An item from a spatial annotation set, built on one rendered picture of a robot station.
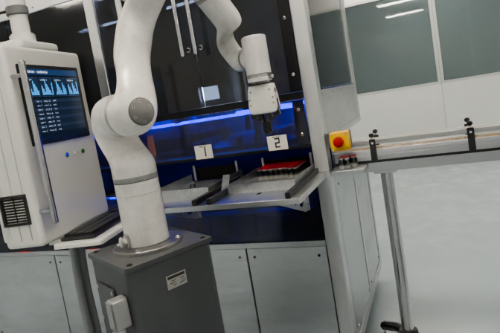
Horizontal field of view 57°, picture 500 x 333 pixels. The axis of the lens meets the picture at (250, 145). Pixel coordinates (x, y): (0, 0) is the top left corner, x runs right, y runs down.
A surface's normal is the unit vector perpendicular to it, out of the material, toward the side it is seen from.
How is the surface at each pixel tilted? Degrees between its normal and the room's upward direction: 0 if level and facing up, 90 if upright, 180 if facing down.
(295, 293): 90
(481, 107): 90
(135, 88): 59
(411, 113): 90
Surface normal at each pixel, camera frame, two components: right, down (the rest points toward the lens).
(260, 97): -0.33, 0.17
